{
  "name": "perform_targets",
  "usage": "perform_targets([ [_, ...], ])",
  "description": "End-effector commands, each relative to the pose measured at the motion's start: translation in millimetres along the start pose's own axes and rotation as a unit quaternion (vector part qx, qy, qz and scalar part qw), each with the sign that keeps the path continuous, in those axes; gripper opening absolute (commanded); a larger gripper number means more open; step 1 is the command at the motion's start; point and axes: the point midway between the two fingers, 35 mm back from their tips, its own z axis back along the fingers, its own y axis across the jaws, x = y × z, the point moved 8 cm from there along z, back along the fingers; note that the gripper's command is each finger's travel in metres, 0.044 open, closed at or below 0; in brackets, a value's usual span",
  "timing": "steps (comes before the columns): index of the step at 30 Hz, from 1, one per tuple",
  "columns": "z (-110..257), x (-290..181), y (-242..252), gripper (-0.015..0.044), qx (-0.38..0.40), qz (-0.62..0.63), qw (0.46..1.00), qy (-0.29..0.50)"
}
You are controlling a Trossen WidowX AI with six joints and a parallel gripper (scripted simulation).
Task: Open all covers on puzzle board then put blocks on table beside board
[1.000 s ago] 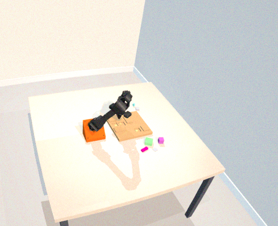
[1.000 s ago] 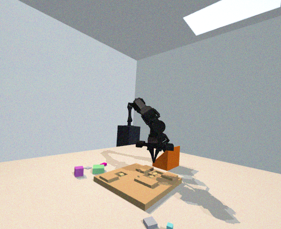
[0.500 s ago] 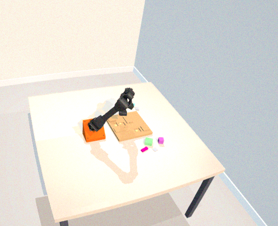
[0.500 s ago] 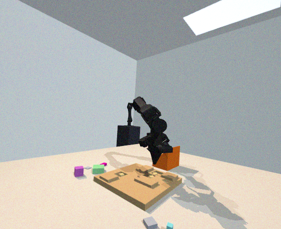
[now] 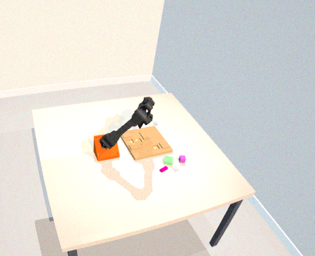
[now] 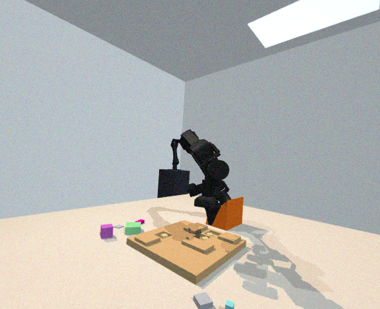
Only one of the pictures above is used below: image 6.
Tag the teal block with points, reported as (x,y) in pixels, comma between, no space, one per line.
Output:
(229,305)

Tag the green block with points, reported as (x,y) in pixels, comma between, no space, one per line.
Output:
(132,228)

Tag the purple cube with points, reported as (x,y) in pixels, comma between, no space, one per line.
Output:
(106,231)

